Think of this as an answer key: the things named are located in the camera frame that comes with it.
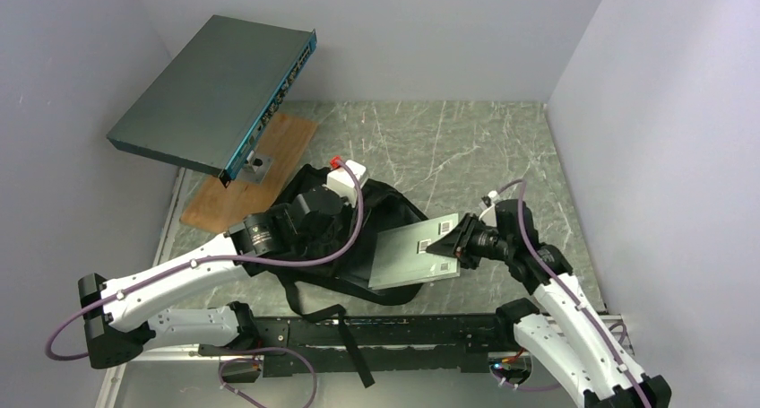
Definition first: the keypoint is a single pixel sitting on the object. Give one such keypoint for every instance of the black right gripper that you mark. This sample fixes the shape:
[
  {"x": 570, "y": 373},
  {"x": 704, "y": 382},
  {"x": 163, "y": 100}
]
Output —
[{"x": 452, "y": 244}]

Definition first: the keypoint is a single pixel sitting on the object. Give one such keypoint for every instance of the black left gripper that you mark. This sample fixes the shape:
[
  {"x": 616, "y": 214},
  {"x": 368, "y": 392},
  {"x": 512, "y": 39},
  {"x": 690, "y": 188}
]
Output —
[{"x": 351, "y": 221}]

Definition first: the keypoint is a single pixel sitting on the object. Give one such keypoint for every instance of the pale green notebook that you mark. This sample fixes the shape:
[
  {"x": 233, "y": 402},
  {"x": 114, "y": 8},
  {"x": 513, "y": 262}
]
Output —
[{"x": 401, "y": 256}]

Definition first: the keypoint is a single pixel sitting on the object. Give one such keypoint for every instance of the black student backpack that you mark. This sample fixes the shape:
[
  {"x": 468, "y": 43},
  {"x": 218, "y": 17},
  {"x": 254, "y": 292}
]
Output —
[{"x": 347, "y": 270}]

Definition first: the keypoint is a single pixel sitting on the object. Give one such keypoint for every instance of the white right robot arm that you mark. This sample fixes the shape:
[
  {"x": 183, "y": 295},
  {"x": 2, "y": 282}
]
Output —
[{"x": 556, "y": 324}]

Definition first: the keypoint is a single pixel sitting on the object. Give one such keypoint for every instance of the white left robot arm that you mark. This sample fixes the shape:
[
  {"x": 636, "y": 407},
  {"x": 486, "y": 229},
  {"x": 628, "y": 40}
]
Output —
[{"x": 127, "y": 316}]

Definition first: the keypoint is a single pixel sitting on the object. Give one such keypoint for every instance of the brown wooden board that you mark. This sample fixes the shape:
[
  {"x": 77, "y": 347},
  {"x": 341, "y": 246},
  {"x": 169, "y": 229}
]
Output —
[{"x": 215, "y": 207}]

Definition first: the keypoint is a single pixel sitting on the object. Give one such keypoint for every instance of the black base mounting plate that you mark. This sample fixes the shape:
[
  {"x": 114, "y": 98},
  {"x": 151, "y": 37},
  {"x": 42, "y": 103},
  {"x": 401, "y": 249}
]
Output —
[{"x": 468, "y": 343}]

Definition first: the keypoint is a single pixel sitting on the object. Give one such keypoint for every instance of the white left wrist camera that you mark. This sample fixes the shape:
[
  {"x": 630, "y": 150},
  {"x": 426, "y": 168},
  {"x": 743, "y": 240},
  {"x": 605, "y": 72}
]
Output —
[{"x": 340, "y": 181}]

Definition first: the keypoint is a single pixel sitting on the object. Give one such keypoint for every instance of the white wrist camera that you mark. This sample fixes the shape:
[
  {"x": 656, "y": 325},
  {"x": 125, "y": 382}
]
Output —
[
  {"x": 340, "y": 181},
  {"x": 489, "y": 199}
]

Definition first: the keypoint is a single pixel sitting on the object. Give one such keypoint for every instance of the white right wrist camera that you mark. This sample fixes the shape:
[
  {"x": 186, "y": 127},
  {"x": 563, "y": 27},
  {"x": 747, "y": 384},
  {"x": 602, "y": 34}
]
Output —
[{"x": 489, "y": 199}]

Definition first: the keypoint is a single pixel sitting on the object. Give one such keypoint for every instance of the grey metal stand bracket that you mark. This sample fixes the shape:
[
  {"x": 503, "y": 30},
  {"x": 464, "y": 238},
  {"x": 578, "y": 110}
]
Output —
[{"x": 255, "y": 168}]

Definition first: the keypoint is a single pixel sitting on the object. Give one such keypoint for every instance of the grey network switch box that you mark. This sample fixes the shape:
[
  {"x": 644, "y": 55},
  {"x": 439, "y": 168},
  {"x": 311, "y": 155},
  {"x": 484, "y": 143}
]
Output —
[{"x": 209, "y": 107}]

